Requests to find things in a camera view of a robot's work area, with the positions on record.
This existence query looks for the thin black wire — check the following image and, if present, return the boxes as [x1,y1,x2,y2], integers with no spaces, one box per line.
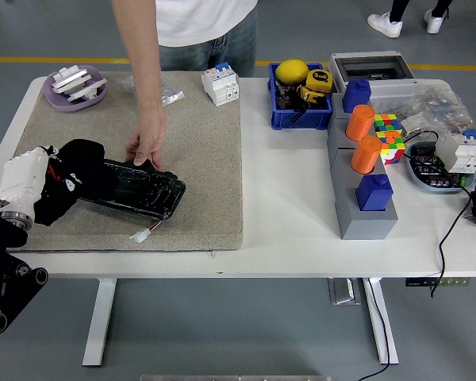
[402,129,440,160]

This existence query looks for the black handled tool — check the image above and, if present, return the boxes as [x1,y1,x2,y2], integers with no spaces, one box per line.
[275,79,308,124]

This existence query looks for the purple dish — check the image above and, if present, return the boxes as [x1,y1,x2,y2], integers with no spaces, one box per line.
[42,65,108,113]

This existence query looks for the table control panel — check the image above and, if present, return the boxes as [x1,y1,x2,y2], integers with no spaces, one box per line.
[405,276,471,287]

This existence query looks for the colourful puzzle cube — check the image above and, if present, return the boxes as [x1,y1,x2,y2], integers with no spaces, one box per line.
[373,113,404,134]
[374,129,407,166]

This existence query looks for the green circuit board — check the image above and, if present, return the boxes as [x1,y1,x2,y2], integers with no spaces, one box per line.
[414,156,474,188]

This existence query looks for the grey electrical enclosure box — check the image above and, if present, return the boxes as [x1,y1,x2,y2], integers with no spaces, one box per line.
[327,50,419,112]

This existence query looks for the person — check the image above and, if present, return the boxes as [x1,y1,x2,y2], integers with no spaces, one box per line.
[367,0,455,39]
[110,0,259,172]

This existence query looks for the black plastic-wrapped panel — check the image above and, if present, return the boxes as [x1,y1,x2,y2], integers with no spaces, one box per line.
[77,158,187,221]

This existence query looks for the yellow tape measure round label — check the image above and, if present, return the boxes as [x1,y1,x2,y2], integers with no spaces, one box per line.
[305,67,334,94]

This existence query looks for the blue-grey dish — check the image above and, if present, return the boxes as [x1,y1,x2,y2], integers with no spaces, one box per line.
[404,140,476,194]

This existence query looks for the black cable under table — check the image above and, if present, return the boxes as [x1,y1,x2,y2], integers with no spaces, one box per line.
[355,277,390,381]

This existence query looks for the clear bags of parts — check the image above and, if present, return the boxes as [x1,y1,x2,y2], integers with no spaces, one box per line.
[396,81,474,138]

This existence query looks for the person's right hand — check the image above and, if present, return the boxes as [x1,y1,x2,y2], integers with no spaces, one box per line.
[125,109,168,172]

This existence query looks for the orange cylinder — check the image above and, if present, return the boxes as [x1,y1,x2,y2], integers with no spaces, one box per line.
[350,134,383,175]
[344,104,378,142]

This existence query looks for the black adapter cord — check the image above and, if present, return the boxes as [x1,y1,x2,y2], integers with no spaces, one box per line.
[428,166,476,298]

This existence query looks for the blue square block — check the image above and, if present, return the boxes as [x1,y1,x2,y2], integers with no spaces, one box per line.
[355,173,394,213]
[341,77,373,114]

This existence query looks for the grey block holder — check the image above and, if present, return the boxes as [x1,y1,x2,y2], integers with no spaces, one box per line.
[326,106,399,241]

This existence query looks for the blue plastic bin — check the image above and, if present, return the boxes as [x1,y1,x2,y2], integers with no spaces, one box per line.
[267,61,335,130]

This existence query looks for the panel wire with white connector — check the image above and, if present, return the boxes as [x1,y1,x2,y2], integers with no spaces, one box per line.
[129,218,163,243]

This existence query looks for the metal floor plate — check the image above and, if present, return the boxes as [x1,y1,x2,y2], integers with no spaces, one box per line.
[327,277,362,306]

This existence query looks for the white circuit breaker blue toggles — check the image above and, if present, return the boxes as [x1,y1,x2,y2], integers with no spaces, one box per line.
[201,61,241,107]
[436,127,476,175]

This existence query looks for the white switch plate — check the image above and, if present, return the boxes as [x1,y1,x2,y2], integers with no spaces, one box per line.
[52,66,91,95]
[66,77,108,104]

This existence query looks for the yellow black tape measure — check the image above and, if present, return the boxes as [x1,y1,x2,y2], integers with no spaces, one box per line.
[297,85,324,105]

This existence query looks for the white table leg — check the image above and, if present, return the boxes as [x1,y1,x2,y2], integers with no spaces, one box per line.
[82,277,117,367]
[363,276,400,365]

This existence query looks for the grey-brown mat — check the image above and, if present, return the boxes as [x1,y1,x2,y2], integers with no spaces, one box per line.
[3,70,245,255]

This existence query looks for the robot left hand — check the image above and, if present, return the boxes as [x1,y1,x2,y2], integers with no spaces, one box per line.
[0,144,83,218]

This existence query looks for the clear bag of screws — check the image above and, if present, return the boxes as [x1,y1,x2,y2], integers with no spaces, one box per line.
[117,75,186,109]

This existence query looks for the yellow lemon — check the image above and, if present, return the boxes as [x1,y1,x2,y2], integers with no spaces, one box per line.
[275,58,310,85]

